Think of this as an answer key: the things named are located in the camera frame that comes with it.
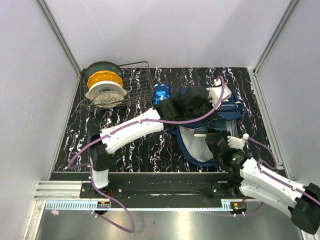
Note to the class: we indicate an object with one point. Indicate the dark green plate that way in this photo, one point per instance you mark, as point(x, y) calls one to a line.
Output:
point(103, 66)

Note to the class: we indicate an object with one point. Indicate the black wire dish rack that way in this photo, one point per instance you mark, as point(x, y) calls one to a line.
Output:
point(137, 81)

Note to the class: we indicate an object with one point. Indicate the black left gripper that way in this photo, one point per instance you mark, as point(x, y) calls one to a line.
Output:
point(208, 101)

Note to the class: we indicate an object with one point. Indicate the aluminium frame rail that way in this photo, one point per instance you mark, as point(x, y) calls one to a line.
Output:
point(70, 190)

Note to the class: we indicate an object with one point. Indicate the orange plate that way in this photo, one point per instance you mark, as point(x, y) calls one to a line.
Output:
point(104, 75)

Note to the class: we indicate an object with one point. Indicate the blue pencil case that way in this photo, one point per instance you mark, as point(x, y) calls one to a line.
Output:
point(161, 91)

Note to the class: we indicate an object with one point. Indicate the grey slotted cable duct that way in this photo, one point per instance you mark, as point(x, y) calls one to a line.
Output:
point(94, 205)

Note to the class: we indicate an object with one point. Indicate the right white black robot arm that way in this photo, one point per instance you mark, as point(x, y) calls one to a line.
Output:
point(257, 179)

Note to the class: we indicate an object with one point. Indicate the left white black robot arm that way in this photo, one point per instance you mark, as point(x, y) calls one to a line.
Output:
point(167, 112)

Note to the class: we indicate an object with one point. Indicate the navy blue student backpack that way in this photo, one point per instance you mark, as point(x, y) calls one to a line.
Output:
point(193, 146)

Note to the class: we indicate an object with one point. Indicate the aluminium corner post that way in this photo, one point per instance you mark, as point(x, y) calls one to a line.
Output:
point(293, 4)
point(58, 34)

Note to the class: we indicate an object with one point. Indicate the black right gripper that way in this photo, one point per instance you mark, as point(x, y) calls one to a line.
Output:
point(225, 134)

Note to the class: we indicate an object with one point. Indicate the white plate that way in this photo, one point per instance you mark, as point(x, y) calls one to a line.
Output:
point(104, 86)

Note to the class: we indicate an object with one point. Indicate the right aluminium corner post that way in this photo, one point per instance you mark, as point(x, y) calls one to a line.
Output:
point(293, 4)

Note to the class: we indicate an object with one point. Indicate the left aluminium corner post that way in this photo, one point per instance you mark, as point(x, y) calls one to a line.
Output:
point(58, 34)

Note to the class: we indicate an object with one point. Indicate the grey speckled plate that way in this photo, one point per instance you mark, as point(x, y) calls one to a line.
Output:
point(108, 99)

